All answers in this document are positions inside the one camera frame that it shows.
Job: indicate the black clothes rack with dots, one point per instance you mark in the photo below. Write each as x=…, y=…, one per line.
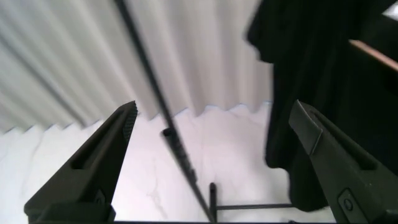
x=155, y=90

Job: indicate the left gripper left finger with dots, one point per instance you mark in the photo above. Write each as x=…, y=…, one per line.
x=90, y=174

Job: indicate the black garment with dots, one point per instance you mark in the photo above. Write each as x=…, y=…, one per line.
x=326, y=77

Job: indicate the pink clothes hanger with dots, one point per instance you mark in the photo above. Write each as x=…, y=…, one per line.
x=376, y=55

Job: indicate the white curtain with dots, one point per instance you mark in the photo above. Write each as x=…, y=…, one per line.
x=93, y=56

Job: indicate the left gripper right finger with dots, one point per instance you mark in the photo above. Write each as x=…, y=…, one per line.
x=351, y=174

